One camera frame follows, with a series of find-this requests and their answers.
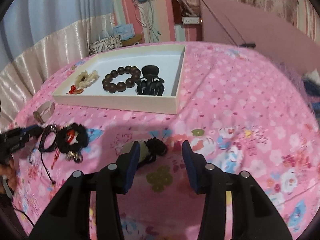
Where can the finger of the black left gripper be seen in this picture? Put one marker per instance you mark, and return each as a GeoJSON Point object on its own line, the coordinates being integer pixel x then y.
{"type": "Point", "coordinates": [33, 131]}

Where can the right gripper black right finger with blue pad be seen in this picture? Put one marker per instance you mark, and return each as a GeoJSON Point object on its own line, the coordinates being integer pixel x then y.
{"type": "Point", "coordinates": [254, 215]}

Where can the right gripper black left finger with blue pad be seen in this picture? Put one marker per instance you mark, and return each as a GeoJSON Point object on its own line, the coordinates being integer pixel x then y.
{"type": "Point", "coordinates": [67, 214]}

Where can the black fluffy scrunchie with charms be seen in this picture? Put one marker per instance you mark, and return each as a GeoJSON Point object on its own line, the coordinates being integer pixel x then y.
{"type": "Point", "coordinates": [71, 140]}

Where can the red orange charm pendant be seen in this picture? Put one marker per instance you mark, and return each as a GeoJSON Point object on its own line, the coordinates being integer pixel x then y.
{"type": "Point", "coordinates": [73, 90]}

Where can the black hair claw clip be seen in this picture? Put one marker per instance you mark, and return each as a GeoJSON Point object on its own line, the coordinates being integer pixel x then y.
{"type": "Point", "coordinates": [150, 84]}

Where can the person's left hand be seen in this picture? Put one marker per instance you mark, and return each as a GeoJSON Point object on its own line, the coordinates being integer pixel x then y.
{"type": "Point", "coordinates": [9, 171]}

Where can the pink floral bed sheet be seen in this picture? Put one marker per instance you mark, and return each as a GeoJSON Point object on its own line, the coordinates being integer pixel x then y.
{"type": "Point", "coordinates": [236, 108]}

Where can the blue and cream curtain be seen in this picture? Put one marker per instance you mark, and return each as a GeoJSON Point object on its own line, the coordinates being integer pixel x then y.
{"type": "Point", "coordinates": [38, 37]}

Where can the black white patterned bag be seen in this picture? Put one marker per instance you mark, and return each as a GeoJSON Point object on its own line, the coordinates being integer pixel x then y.
{"type": "Point", "coordinates": [105, 44]}

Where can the white shallow tray box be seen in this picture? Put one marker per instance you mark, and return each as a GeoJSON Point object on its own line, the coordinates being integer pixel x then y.
{"type": "Point", "coordinates": [169, 58]}

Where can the light blue paper bag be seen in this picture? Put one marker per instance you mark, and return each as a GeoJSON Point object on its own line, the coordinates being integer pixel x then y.
{"type": "Point", "coordinates": [125, 31]}

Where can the brown cardboard box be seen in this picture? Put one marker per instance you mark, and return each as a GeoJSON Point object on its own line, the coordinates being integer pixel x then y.
{"type": "Point", "coordinates": [137, 39]}

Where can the dark blue patterned quilt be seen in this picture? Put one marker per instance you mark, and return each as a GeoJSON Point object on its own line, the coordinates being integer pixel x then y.
{"type": "Point", "coordinates": [312, 90]}

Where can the purple dotted blanket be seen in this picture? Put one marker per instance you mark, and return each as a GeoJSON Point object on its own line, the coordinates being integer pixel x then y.
{"type": "Point", "coordinates": [295, 79]}

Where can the white pillow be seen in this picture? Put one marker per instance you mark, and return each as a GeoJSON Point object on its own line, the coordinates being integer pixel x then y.
{"type": "Point", "coordinates": [313, 75]}

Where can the white power strip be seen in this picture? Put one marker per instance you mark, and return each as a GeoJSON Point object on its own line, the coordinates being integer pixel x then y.
{"type": "Point", "coordinates": [191, 20]}

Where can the pink headboard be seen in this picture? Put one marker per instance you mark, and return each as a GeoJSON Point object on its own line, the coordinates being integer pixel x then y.
{"type": "Point", "coordinates": [230, 22]}

